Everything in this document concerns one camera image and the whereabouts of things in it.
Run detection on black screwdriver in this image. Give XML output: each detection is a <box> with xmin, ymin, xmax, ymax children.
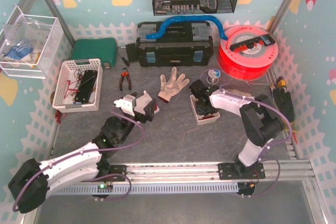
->
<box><xmin>117</xmin><ymin>50</ymin><xmax>130</xmax><ymax>67</ymax></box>

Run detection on aluminium rail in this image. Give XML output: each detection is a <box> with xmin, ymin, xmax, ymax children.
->
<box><xmin>33</xmin><ymin>158</ymin><xmax>316</xmax><ymax>183</ymax></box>

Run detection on white spring tray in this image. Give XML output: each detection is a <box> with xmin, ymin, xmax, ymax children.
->
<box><xmin>190</xmin><ymin>95</ymin><xmax>220</xmax><ymax>125</ymax></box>

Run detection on black tool box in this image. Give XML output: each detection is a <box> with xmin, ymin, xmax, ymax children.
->
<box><xmin>135</xmin><ymin>22</ymin><xmax>214</xmax><ymax>67</ymax></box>

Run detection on red filament spool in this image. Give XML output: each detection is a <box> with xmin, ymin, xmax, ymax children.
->
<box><xmin>217</xmin><ymin>25</ymin><xmax>278</xmax><ymax>81</ymax></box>

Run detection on grey slotted cable duct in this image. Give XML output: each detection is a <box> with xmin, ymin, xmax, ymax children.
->
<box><xmin>56</xmin><ymin>182</ymin><xmax>238</xmax><ymax>196</ymax></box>

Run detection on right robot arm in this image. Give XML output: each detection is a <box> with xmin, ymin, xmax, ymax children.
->
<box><xmin>189</xmin><ymin>80</ymin><xmax>284</xmax><ymax>180</ymax></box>

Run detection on white peg board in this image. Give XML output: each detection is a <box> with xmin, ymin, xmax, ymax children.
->
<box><xmin>133</xmin><ymin>90</ymin><xmax>159</xmax><ymax>115</ymax></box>

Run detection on green plastic case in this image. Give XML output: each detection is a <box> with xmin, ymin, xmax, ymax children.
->
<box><xmin>70</xmin><ymin>38</ymin><xmax>118</xmax><ymax>67</ymax></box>

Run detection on black rubber glove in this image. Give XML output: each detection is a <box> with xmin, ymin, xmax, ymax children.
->
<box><xmin>272</xmin><ymin>88</ymin><xmax>295</xmax><ymax>123</ymax></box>

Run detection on orange black pliers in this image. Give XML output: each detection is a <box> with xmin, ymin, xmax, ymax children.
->
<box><xmin>118</xmin><ymin>68</ymin><xmax>134</xmax><ymax>92</ymax></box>

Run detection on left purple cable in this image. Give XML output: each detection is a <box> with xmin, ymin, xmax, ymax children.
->
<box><xmin>12</xmin><ymin>107</ymin><xmax>146</xmax><ymax>213</ymax></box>

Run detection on blue corrugated hose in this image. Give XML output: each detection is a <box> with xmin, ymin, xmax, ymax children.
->
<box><xmin>145</xmin><ymin>15</ymin><xmax>228</xmax><ymax>41</ymax></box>

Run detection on purple cable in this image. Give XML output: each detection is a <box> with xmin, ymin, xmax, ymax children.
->
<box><xmin>199</xmin><ymin>68</ymin><xmax>293</xmax><ymax>197</ymax></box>
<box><xmin>12</xmin><ymin>107</ymin><xmax>146</xmax><ymax>213</ymax></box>

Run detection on black power strip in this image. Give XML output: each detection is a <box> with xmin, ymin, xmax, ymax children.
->
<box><xmin>229</xmin><ymin>34</ymin><xmax>275</xmax><ymax>52</ymax></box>

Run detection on clear acrylic box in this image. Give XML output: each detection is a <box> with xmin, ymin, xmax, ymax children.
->
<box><xmin>1</xmin><ymin>6</ymin><xmax>64</xmax><ymax>79</ymax></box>

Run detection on black battery holder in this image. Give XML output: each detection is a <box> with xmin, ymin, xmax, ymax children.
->
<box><xmin>75</xmin><ymin>70</ymin><xmax>98</xmax><ymax>104</ymax></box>

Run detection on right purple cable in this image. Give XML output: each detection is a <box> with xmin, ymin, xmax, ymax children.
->
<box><xmin>199</xmin><ymin>68</ymin><xmax>293</xmax><ymax>197</ymax></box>

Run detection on solder wire spool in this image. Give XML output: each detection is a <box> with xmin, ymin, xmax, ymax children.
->
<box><xmin>206</xmin><ymin>69</ymin><xmax>221</xmax><ymax>85</ymax></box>

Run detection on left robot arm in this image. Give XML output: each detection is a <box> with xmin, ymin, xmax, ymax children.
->
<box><xmin>8</xmin><ymin>92</ymin><xmax>158</xmax><ymax>214</ymax></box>

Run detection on white knit glove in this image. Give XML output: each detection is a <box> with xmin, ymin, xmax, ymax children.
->
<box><xmin>225</xmin><ymin>89</ymin><xmax>252</xmax><ymax>99</ymax></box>
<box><xmin>157</xmin><ymin>67</ymin><xmax>190</xmax><ymax>103</ymax></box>

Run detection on blue white gloves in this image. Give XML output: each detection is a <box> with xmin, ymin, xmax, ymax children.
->
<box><xmin>5</xmin><ymin>41</ymin><xmax>34</xmax><ymax>61</ymax></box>

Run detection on white perforated basket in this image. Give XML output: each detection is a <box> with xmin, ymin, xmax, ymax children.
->
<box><xmin>52</xmin><ymin>58</ymin><xmax>103</xmax><ymax>113</ymax></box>

